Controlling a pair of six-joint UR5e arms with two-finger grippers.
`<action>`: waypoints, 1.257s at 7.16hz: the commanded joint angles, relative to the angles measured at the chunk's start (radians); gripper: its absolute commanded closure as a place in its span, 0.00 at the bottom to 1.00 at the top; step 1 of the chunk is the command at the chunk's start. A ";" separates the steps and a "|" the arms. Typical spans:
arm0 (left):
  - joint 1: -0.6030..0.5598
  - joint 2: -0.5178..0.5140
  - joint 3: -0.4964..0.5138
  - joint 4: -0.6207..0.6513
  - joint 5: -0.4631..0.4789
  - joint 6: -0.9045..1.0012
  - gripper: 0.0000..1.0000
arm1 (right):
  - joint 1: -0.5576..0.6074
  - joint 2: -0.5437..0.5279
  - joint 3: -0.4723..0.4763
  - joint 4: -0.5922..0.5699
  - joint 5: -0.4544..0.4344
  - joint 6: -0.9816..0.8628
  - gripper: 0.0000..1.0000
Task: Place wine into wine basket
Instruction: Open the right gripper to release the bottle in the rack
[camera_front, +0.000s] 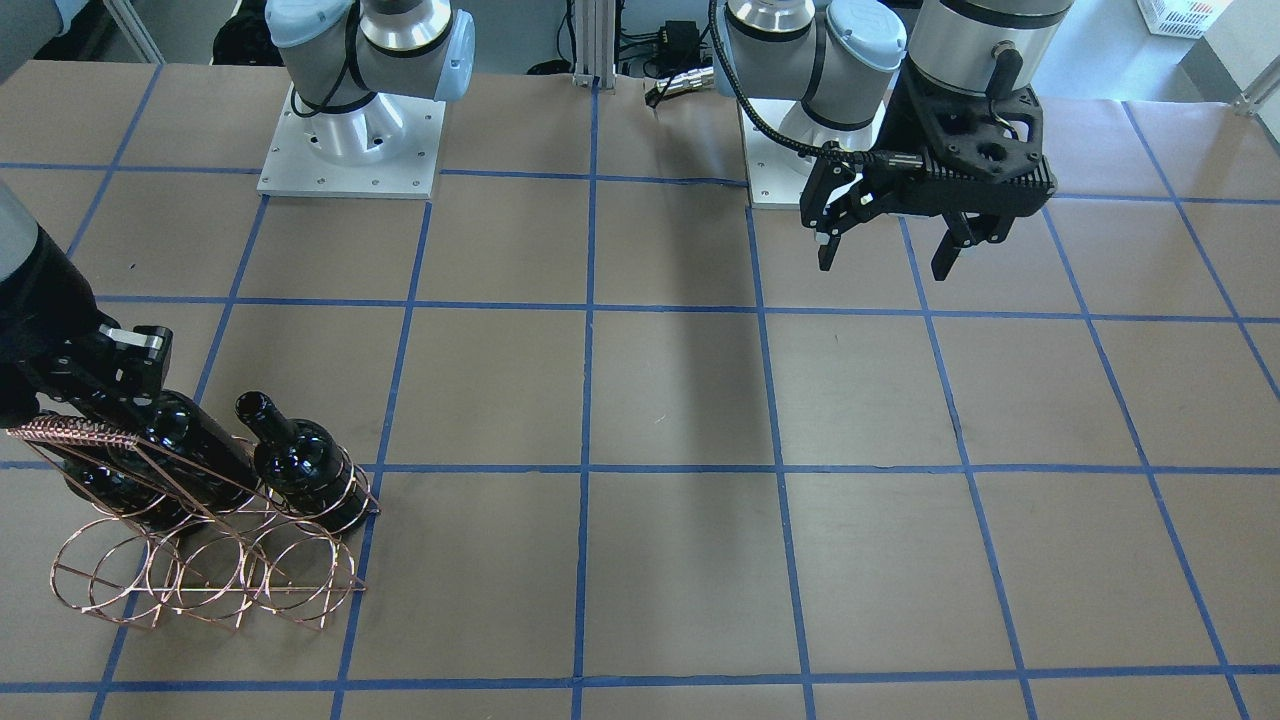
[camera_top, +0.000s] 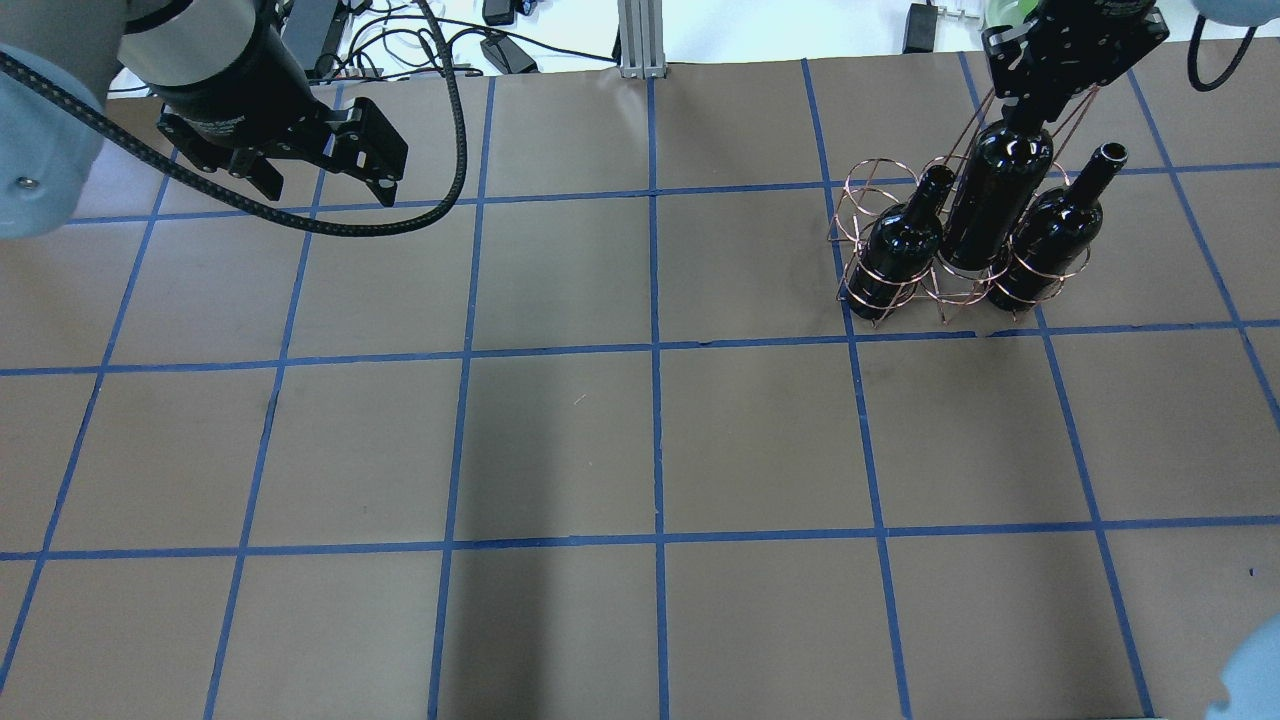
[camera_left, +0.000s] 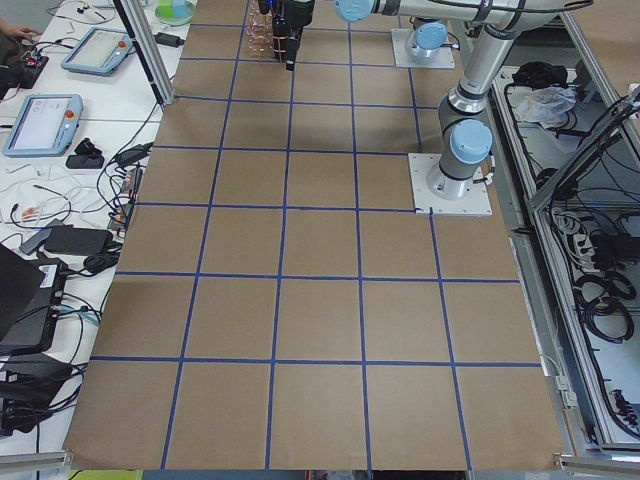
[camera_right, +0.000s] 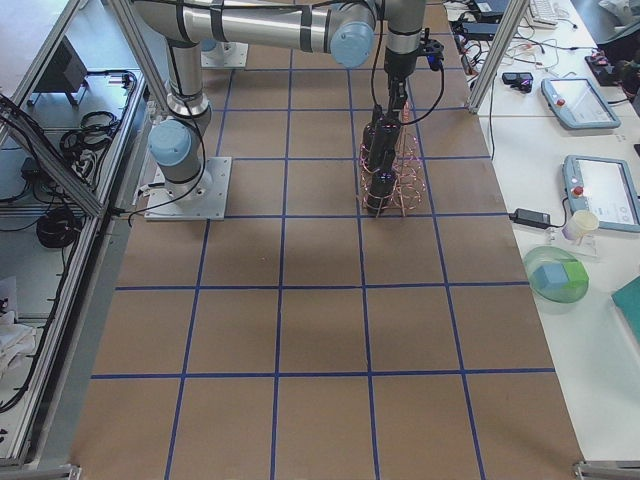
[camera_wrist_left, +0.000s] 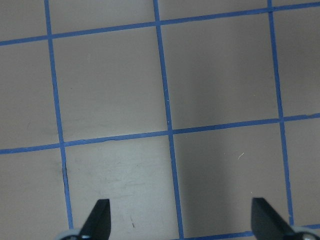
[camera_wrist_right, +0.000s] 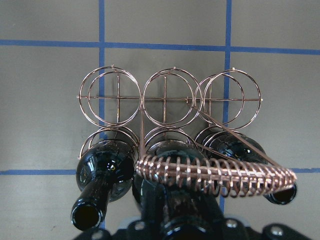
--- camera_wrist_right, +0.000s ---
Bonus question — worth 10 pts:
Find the dark wine bottle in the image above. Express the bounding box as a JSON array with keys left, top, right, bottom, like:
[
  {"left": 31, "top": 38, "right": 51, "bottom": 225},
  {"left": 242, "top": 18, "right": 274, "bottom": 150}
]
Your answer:
[{"left": 132, "top": 139, "right": 224, "bottom": 240}]

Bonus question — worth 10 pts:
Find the dark bottle in basket front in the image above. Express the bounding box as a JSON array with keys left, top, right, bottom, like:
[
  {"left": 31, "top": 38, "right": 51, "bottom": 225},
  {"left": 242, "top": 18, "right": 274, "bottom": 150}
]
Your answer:
[{"left": 70, "top": 127, "right": 139, "bottom": 231}]

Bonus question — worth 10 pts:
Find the dark bottle in basket rear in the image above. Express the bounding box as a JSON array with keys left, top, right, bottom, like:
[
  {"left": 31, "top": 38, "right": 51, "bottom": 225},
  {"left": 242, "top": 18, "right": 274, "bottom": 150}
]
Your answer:
[{"left": 195, "top": 126, "right": 298, "bottom": 205}]

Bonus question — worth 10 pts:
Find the copper wire wine basket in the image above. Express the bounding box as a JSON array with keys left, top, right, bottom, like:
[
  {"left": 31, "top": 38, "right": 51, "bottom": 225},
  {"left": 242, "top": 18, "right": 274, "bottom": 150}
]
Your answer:
[{"left": 77, "top": 66, "right": 297, "bottom": 198}]

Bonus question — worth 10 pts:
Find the dark bottle in basket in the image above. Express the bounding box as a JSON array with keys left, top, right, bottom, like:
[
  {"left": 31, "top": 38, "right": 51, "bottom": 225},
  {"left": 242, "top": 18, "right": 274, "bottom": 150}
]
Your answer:
[
  {"left": 195, "top": 126, "right": 298, "bottom": 205},
  {"left": 70, "top": 127, "right": 139, "bottom": 231}
]

